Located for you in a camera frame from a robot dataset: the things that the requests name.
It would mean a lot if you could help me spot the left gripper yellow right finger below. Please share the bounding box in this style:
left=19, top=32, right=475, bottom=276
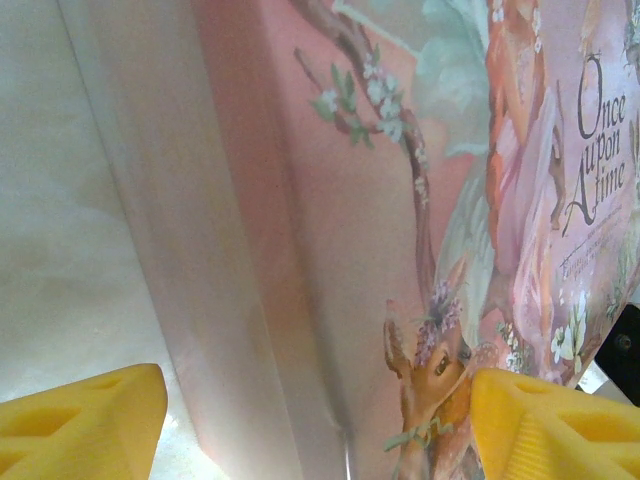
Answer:
left=469, top=366, right=640, bottom=480

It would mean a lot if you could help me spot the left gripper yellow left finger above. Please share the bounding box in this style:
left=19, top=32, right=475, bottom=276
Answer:
left=0, top=363, right=169, bottom=480

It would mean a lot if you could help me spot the pink fairy tale box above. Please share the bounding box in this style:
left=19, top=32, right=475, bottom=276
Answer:
left=58, top=0, right=640, bottom=480

